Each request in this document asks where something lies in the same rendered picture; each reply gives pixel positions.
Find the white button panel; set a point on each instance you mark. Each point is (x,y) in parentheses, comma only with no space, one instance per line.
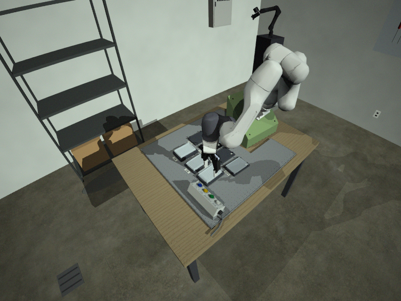
(207,201)

